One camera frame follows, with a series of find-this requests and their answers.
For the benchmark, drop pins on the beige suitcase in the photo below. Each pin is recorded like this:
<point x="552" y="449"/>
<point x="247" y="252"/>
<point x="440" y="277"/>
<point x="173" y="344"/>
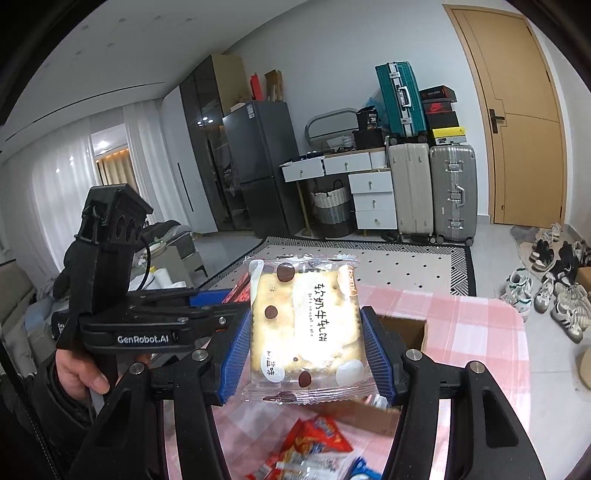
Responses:
<point x="413" y="193"/>

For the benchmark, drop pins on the teal suitcase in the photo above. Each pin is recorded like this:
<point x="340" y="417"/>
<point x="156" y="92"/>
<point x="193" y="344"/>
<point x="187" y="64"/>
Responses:
<point x="402" y="100"/>

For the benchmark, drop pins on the black refrigerator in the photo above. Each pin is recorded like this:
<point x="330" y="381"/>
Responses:
<point x="261" y="139"/>

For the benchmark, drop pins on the white drawer desk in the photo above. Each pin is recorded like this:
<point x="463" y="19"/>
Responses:
<point x="365" y="173"/>

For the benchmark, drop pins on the person's left hand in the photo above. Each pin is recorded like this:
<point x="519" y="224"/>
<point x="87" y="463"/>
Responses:
<point x="78" y="375"/>

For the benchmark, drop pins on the woven laundry basket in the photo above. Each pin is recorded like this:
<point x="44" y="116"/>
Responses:
<point x="333" y="210"/>

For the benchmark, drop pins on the silver grey suitcase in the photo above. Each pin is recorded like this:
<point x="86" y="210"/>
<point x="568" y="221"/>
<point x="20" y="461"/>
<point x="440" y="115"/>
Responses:
<point x="455" y="193"/>

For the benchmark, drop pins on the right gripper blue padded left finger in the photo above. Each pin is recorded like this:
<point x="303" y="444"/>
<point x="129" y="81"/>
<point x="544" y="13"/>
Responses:
<point x="127" y="439"/>

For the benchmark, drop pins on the small brown cardboard box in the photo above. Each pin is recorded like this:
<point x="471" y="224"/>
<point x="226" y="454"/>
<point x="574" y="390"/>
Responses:
<point x="584" y="278"/>

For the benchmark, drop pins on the pink checkered tablecloth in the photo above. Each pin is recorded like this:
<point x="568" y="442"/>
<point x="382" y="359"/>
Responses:
<point x="237" y="443"/>

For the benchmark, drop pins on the cream waste bin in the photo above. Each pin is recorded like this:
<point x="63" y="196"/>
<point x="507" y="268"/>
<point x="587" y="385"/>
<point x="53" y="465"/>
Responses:
<point x="583" y="363"/>

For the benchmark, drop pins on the red orange snack packet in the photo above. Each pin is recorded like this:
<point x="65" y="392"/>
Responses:
<point x="316" y="435"/>

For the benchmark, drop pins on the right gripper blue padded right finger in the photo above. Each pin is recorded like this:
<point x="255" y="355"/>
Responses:
<point x="486" y="440"/>

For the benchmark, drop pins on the blue Oreo cookie packet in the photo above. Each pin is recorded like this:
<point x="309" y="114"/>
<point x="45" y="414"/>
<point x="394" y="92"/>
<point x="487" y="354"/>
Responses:
<point x="359" y="470"/>

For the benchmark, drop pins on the stacked shoe boxes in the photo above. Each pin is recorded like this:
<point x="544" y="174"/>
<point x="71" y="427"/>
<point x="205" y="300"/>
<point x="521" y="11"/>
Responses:
<point x="437" y="103"/>

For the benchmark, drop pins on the white wardrobe panel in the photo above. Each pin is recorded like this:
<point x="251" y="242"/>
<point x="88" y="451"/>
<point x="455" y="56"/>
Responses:
<point x="184" y="164"/>

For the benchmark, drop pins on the white curtain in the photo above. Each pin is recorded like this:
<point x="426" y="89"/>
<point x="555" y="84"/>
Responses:
<point x="45" y="184"/>

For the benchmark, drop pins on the red wafer bar packet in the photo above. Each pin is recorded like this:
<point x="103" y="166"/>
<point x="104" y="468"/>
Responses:
<point x="240" y="292"/>

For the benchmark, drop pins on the oval mirror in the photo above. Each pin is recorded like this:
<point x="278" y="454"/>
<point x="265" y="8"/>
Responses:
<point x="332" y="130"/>

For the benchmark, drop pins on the dark glass cabinet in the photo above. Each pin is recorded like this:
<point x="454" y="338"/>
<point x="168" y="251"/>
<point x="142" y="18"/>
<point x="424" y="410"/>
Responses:
<point x="207" y="94"/>

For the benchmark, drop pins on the cream biscuit clear packet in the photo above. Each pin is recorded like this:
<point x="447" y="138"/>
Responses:
<point x="306" y="339"/>

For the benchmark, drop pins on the wooden door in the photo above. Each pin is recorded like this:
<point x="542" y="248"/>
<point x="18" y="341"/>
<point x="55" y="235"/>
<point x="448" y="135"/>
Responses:
<point x="521" y="114"/>

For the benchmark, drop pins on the black bag on desk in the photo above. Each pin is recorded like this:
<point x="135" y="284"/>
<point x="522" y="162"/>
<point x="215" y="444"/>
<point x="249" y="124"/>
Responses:
<point x="369" y="134"/>

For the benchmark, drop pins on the SF Express cardboard box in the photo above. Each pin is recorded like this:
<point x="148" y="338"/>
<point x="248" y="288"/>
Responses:
<point x="386" y="339"/>

